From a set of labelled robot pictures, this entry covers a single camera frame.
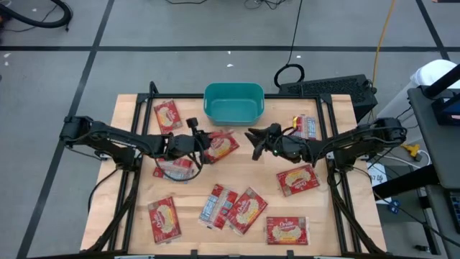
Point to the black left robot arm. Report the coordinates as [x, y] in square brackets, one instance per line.
[108, 135]

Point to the white paper sheet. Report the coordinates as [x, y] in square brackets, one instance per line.
[377, 181]

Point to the red Orville popcorn bag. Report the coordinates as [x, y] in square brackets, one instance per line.
[167, 116]
[223, 147]
[247, 211]
[176, 169]
[215, 208]
[307, 126]
[287, 231]
[297, 180]
[164, 220]

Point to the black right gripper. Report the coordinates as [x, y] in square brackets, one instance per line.
[287, 149]

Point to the black keyboard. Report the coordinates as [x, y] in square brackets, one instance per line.
[455, 212]

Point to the black aluminium table frame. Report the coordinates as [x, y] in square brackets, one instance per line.
[179, 96]

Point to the dark grey desk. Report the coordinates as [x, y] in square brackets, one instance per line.
[440, 158]

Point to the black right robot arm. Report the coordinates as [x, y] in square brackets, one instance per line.
[359, 140]

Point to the teal plastic basket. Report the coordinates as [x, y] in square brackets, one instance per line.
[233, 108]

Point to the yellow power plug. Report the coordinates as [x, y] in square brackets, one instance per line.
[411, 149]

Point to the black desk beam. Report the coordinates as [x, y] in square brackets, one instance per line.
[406, 181]

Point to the black device with blue screen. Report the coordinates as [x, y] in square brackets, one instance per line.
[445, 115]

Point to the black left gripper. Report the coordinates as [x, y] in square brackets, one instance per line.
[181, 145]

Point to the white lined bin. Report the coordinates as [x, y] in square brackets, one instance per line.
[435, 70]

